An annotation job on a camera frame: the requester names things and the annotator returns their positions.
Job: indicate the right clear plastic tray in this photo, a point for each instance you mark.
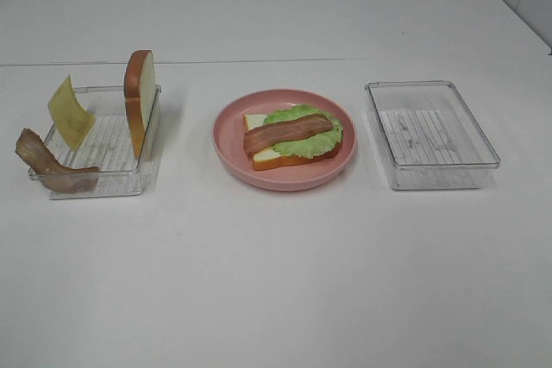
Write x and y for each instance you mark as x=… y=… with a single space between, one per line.
x=428 y=137

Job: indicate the yellow cheese slice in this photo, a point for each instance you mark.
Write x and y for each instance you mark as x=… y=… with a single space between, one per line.
x=71 y=120

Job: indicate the bacon strip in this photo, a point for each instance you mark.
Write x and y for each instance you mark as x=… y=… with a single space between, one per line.
x=52 y=167
x=259 y=136

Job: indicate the pink round plate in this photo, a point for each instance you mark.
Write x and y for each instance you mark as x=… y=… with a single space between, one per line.
x=229 y=129

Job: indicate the green lettuce leaf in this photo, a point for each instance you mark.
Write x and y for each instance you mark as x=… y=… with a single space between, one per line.
x=315 y=145

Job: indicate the left clear plastic tray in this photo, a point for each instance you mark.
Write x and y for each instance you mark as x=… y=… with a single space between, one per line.
x=108 y=146

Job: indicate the clear plastic tray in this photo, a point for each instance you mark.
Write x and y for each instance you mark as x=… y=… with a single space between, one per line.
x=108 y=146
x=428 y=137

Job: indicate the bread slice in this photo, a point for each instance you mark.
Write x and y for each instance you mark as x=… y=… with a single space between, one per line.
x=268 y=158
x=139 y=93

